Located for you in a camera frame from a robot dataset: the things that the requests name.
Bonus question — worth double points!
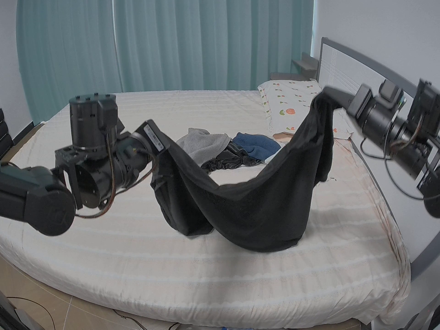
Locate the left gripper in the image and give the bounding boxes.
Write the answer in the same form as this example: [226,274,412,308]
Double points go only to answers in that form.
[113,118,171,189]

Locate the blue-green curtain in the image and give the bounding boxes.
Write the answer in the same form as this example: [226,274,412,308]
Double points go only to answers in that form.
[113,0,315,93]
[16,0,121,126]

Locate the pile of clothes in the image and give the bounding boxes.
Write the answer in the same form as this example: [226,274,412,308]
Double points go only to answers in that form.
[176,127,293,171]

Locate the bed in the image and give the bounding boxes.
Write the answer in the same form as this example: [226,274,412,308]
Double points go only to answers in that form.
[0,37,440,326]

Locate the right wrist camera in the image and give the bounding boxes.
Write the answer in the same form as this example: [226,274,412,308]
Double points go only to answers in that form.
[378,80,405,106]

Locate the white printed pillow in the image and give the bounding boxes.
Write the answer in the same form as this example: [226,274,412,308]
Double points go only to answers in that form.
[258,79,355,140]

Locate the black chest of drawers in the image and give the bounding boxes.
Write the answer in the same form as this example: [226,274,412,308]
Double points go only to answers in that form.
[0,109,15,160]

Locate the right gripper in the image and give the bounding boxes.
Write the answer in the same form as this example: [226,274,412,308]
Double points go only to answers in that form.
[324,84,405,148]

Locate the black cable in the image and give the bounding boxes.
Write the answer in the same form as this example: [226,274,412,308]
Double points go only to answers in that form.
[360,137,427,201]

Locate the black T-shirt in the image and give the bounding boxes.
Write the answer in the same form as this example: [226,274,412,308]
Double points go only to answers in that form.
[150,91,336,253]

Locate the grey bedside table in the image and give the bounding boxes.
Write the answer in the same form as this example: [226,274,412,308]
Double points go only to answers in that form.
[270,52,320,82]

